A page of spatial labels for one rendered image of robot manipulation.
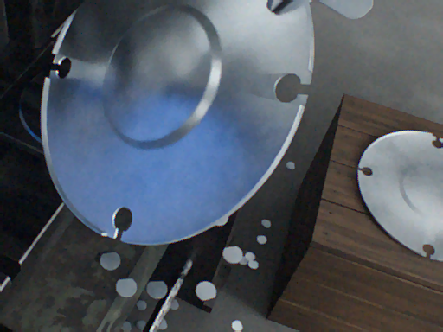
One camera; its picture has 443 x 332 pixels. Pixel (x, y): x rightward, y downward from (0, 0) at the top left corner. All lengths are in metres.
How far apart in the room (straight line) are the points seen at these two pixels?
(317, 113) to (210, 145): 1.32
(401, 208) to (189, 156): 0.77
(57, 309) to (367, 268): 0.64
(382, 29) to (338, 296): 1.11
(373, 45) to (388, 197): 0.92
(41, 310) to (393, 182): 0.77
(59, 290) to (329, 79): 1.35
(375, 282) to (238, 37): 0.77
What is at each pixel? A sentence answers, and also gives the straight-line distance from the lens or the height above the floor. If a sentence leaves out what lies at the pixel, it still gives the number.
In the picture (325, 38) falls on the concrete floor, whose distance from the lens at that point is 2.04.
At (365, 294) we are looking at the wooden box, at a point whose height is 0.24.
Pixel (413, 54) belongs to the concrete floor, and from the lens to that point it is 2.11.
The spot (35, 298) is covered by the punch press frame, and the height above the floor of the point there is 0.64.
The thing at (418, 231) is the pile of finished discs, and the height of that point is 0.35.
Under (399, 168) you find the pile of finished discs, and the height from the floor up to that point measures 0.35.
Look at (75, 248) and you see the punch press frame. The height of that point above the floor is 0.65.
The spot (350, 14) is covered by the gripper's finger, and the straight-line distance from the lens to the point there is 0.49.
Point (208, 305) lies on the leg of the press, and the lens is 1.38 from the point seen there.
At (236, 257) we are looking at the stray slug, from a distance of 0.73.
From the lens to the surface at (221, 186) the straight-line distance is 0.48.
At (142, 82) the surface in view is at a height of 0.88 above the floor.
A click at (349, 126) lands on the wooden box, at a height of 0.35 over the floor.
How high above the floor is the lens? 1.28
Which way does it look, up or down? 51 degrees down
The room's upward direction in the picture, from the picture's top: 8 degrees clockwise
